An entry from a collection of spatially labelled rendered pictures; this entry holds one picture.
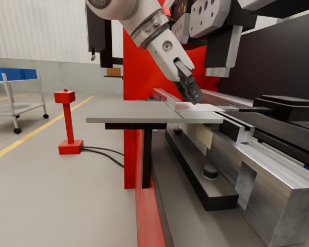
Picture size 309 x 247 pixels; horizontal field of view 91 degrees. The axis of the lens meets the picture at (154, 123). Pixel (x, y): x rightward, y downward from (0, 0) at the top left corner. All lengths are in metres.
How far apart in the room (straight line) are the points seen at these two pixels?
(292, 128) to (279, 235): 0.33
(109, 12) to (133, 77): 0.94
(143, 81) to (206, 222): 1.07
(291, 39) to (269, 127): 0.50
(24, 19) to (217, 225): 8.39
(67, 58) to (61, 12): 1.60
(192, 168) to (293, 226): 0.15
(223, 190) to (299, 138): 0.31
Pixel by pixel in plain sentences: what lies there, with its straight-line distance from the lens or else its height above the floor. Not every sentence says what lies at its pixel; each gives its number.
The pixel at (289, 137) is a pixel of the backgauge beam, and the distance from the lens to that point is 0.56.
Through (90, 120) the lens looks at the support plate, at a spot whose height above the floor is 1.00.
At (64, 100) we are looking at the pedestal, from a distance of 2.08.
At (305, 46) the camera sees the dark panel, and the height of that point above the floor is 1.22.
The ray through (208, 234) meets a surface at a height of 0.88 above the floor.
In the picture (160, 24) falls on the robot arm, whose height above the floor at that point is 1.17.
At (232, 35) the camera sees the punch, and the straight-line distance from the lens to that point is 0.37.
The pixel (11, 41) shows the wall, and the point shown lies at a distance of 8.60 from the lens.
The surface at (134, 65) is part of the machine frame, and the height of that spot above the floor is 1.12.
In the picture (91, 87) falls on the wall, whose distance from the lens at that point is 7.49.
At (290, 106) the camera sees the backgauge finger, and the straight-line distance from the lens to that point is 0.49.
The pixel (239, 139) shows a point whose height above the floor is 0.98.
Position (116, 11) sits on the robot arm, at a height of 1.17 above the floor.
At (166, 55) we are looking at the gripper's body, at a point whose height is 1.11.
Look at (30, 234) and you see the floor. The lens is 1.52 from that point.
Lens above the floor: 1.08
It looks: 18 degrees down
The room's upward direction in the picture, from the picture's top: 3 degrees clockwise
